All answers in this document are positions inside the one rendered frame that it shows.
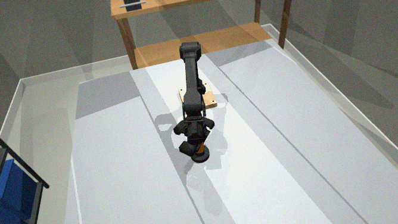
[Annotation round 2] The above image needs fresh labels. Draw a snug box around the dark grey round pedestal with shaft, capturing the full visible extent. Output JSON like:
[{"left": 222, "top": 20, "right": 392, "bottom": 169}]
[{"left": 191, "top": 145, "right": 210, "bottom": 163}]

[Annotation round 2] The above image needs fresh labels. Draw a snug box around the orange knob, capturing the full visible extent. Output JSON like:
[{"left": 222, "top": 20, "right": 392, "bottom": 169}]
[{"left": 198, "top": 143, "right": 204, "bottom": 153}]

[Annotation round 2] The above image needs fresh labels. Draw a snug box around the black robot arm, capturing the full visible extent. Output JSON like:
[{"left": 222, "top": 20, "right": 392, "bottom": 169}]
[{"left": 173, "top": 42, "right": 206, "bottom": 145}]

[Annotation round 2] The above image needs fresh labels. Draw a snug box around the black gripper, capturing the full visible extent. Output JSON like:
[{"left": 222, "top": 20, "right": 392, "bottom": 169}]
[{"left": 179, "top": 117, "right": 214, "bottom": 157}]

